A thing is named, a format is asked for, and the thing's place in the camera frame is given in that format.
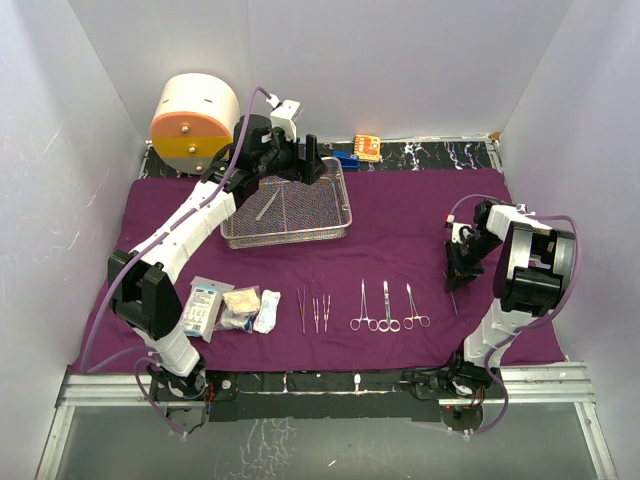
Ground orange small box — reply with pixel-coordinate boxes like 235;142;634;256
353;134;381;163

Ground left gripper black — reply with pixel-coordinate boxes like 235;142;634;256
255;127;327;186

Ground metal forceps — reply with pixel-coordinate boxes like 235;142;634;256
349;280;379;332
402;283;431;330

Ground blue black stapler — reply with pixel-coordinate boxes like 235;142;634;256
324;150;361;172

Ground black base frame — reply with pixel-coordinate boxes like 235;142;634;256
145;365;506;424

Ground metal surgical scissors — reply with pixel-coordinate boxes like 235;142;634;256
378;280;401;333

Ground small blue white packet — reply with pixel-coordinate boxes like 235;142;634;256
214;308;258;333

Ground beige bandage roll packet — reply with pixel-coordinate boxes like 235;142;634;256
223;287;261;314

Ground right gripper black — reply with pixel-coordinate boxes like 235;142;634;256
444;230;503;292

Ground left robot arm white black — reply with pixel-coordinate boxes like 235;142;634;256
106;114;327;399

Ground thin metal tweezers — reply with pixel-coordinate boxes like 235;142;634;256
296;285;306;335

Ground wire mesh metal tray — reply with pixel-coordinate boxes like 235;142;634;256
220;157;352;249

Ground white gauze packet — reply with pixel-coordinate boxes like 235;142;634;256
180;276;234;343

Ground wide metal tweezers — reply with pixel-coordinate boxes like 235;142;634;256
312;297;320;334

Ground round white drawer box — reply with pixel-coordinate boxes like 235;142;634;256
149;73;240;175

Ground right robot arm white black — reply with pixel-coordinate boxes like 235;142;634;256
444;196;579;397

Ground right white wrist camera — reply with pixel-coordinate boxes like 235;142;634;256
445;214;474;244

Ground metal scalpel handle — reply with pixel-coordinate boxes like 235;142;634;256
449;292;458;316
255;191;279;222

